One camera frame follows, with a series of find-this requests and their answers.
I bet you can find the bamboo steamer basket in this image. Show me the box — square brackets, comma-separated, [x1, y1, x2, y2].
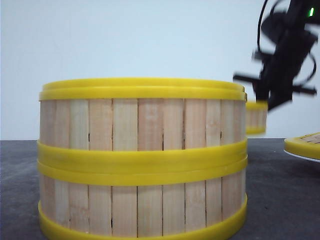
[245, 100, 268, 135]
[38, 77, 247, 186]
[38, 159, 248, 240]

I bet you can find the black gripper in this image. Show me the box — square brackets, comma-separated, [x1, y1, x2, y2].
[233, 0, 318, 111]

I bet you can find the white plate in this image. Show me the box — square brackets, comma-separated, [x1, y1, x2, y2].
[283, 150, 320, 163]

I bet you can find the bamboo steamer lid yellow rim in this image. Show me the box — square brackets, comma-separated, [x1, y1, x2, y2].
[284, 132, 320, 160]

